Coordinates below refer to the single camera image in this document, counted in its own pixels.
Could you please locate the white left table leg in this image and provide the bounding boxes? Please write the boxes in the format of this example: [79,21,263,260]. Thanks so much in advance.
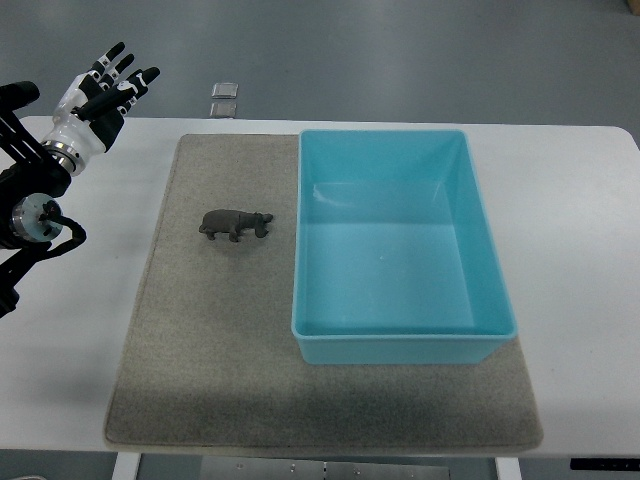
[111,452,142,480]

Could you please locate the brown toy hippo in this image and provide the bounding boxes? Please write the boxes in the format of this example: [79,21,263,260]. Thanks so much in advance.
[198,209,274,243]

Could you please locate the blue plastic box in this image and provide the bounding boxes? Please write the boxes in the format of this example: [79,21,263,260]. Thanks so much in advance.
[291,130,517,365]

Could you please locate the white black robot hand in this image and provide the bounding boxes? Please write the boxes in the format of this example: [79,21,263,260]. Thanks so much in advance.
[42,42,160,176]

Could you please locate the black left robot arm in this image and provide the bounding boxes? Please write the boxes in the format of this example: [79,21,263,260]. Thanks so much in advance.
[1,81,87,315]

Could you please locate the black table control panel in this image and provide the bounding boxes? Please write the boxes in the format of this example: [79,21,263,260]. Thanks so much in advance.
[570,458,640,472]

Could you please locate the floor socket plate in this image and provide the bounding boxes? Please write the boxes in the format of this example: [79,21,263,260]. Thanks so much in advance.
[211,82,239,99]
[209,101,237,119]

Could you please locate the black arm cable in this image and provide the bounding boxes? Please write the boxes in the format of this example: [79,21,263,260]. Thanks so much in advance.
[38,199,87,259]

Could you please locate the metal table crossbar plate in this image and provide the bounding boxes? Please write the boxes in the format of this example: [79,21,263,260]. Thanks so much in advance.
[199,457,451,480]

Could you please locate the upper floor socket plate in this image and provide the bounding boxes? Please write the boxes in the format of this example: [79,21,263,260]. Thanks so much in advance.
[211,82,239,99]

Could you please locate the white table leg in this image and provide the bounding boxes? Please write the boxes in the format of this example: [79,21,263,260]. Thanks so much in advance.
[495,457,523,480]
[111,452,142,480]

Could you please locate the white right table leg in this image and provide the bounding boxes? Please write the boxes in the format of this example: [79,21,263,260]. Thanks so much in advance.
[495,457,523,480]

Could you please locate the lower floor socket plate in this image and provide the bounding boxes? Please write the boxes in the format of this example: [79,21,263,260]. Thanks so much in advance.
[209,101,237,119]

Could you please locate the grey felt mat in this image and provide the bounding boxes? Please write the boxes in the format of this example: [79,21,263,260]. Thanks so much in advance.
[104,134,543,456]

